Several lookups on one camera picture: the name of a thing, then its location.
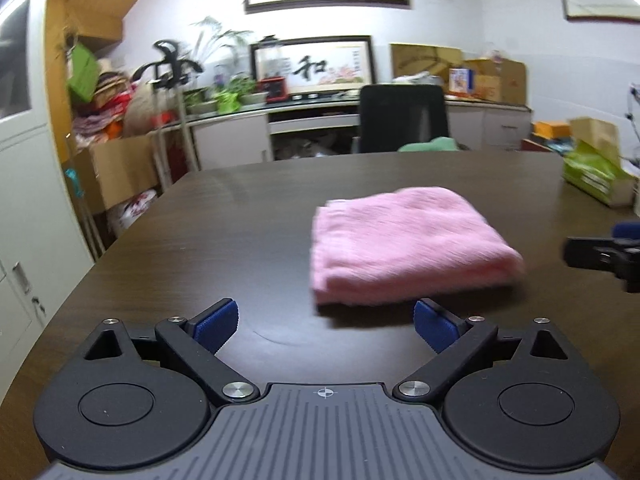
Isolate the grey sideboard cabinet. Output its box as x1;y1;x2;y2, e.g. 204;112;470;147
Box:
177;95;533;171

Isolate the pile of crumpled paper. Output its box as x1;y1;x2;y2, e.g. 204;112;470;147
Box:
275;132;358;161

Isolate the printed brown cardboard box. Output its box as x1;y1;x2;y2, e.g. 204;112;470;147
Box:
465;57;527;106

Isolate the pile of colourful fabrics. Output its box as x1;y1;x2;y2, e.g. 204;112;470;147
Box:
72;60;153;147

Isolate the red blender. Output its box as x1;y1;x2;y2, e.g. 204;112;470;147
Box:
257;35;289;104

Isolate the small potted green plant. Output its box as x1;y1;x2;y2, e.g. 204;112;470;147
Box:
217;74;270;113

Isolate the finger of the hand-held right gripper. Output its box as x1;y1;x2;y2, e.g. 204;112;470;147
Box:
562;222;640;293

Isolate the pink towel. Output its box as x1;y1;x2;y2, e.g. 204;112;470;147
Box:
310;186;526;307

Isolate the green plush cushion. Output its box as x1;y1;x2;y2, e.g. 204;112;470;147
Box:
397;136;458;153

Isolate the tall leafy potted plant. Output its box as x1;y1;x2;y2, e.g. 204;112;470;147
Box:
184;16;255;113

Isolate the white pole coat stand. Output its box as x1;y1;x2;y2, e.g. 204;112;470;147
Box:
132;40;206;191

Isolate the bundle of thin metal rods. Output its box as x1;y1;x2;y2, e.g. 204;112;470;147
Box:
64;160;107;257

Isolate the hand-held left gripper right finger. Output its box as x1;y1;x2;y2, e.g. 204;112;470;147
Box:
392;298;571;405

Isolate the plain brown cardboard box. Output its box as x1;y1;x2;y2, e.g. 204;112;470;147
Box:
570;117;622;166

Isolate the framed floral calligraphy picture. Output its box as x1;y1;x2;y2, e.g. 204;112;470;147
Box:
249;35;376;100

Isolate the white sack with red print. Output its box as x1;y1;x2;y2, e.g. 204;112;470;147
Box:
107;188;161;238

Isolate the green tissue box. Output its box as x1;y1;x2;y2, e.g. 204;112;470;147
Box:
562;140;639;208

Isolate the orange box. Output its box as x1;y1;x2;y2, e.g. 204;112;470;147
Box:
532;120;572;139

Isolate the large open cardboard box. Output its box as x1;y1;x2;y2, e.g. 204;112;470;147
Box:
65;132;162;211

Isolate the small colourful picture box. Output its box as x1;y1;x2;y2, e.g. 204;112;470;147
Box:
448;67;475;95

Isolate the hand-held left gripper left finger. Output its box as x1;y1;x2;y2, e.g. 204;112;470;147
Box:
82;298;261;405

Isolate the black office chair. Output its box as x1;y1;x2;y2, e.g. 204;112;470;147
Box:
352;84;471;155

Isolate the green shopping bag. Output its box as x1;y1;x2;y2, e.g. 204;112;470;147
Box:
67;42;101;104

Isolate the white metal cabinet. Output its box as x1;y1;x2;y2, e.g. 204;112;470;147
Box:
0;0;96;376

